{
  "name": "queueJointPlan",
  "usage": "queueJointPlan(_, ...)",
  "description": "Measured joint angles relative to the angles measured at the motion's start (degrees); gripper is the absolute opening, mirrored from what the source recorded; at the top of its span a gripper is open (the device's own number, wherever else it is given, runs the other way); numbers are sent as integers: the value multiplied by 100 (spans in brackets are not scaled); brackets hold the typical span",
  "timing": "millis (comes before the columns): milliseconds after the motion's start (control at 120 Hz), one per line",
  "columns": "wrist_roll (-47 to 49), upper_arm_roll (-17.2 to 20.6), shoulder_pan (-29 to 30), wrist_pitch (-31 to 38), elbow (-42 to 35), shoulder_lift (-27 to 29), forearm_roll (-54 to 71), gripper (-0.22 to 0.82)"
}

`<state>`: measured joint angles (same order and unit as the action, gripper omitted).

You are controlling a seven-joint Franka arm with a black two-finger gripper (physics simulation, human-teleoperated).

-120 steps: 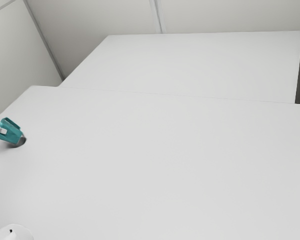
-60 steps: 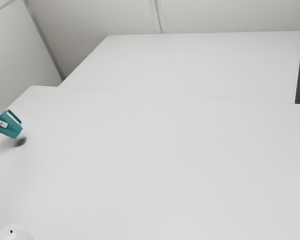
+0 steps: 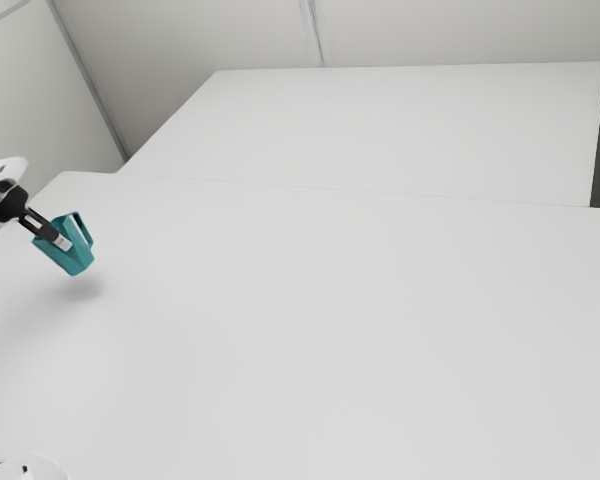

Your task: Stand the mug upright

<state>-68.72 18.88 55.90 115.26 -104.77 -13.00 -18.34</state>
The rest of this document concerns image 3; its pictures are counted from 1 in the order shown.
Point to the teal faceted mug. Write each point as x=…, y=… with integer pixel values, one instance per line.
x=75, y=257

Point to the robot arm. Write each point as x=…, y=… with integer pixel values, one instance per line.
x=8, y=168

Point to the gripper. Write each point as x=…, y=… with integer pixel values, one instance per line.
x=9, y=206

